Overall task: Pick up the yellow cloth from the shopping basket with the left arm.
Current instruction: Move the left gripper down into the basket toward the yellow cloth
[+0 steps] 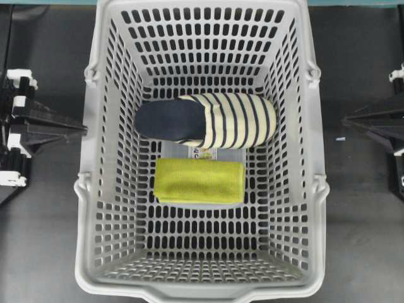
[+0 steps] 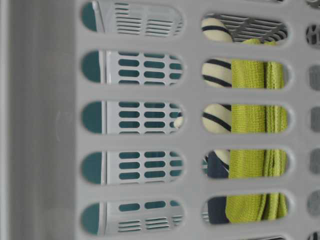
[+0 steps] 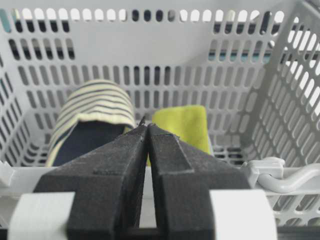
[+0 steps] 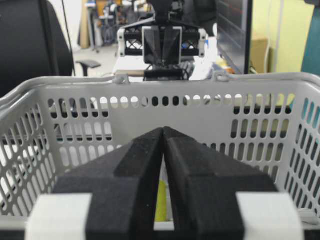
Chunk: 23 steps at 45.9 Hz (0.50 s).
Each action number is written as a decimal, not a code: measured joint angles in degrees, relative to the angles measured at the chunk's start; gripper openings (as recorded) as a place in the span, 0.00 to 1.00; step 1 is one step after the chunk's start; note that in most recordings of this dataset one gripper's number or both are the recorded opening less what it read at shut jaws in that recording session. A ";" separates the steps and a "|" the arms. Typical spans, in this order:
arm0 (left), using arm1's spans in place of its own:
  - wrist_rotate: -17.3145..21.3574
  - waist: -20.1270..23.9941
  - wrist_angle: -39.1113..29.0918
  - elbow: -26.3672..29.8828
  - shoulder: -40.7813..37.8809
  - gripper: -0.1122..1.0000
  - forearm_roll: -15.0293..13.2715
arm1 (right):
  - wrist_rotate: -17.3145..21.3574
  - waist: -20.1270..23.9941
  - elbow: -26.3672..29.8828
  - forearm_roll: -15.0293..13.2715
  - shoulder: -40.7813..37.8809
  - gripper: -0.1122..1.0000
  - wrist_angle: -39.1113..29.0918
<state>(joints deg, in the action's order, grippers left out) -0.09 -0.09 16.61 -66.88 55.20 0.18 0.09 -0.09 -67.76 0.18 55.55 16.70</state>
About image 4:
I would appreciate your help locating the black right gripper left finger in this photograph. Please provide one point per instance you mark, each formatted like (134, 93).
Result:
(113, 197)

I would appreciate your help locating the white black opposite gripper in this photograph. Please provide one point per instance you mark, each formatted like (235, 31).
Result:
(162, 44)

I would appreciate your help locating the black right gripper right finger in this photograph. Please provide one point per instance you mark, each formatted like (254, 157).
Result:
(216, 197)

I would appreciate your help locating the yellow cloth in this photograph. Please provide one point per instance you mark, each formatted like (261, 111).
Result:
(161, 205)

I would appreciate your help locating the grey plastic shopping basket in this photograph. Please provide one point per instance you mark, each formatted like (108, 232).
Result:
(50, 125)

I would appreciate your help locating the dark monitor screen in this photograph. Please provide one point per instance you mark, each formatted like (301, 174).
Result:
(234, 31)

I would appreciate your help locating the cardboard box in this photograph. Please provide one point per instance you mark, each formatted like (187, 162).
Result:
(259, 51)

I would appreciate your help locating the black office chair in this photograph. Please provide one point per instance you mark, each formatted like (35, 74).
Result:
(33, 46)

